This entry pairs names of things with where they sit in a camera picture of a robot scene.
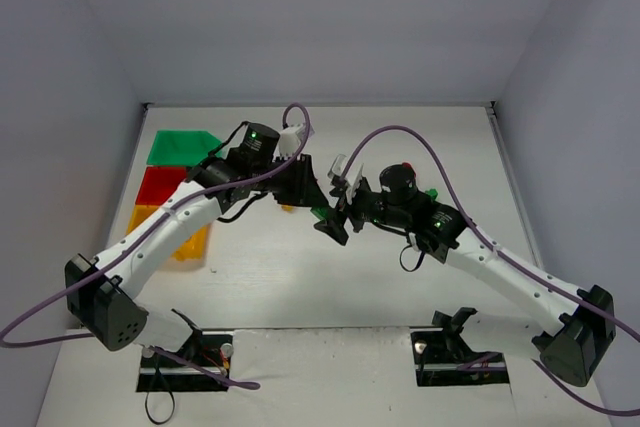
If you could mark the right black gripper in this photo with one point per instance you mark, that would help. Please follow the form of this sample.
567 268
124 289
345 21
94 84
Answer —
358 204

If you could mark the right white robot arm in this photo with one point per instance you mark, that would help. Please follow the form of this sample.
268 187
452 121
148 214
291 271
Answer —
576 329

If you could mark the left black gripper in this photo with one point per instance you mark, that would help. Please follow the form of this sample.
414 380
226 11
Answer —
303 180

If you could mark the red plastic bin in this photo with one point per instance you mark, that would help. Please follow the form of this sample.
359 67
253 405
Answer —
159 183

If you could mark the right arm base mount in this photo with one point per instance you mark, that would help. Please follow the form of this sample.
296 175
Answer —
445 360

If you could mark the green double lego brick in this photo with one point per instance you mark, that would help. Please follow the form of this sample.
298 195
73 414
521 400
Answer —
322 213

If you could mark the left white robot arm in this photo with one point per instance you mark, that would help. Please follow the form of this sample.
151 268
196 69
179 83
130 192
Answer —
103 289

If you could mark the yellow plastic bin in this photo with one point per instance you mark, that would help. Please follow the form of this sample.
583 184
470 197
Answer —
194 248

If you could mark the small green lego brick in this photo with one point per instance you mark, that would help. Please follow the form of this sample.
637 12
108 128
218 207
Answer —
431 193

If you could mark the green plastic bin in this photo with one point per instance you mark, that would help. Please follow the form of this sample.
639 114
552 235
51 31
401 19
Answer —
181 147

